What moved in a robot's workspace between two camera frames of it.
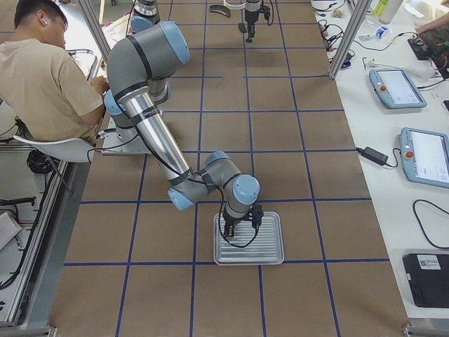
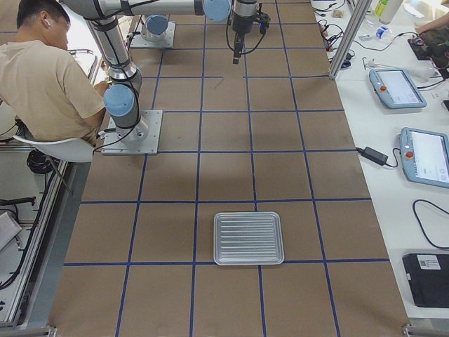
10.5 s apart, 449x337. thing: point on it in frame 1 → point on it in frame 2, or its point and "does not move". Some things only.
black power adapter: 373,155 does not move
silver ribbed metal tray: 249,246 does not move
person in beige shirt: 41,86 does not move
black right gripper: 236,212 → 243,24
